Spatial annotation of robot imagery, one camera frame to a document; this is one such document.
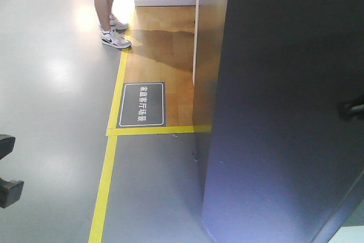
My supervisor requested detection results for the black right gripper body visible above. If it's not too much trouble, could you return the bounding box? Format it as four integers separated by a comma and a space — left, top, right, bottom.
337, 95, 363, 121

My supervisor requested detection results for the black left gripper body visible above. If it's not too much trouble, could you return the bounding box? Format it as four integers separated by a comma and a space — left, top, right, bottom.
1, 133, 24, 208

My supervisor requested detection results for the dark floor label sign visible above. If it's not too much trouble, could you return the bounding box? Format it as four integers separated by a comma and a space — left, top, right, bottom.
117, 82, 166, 128

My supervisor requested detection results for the fridge door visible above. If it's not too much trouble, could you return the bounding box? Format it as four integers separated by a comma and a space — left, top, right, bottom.
196, 0, 363, 242

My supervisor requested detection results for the person in white shorts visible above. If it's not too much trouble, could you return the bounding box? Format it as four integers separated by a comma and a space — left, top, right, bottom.
94, 0, 131, 49

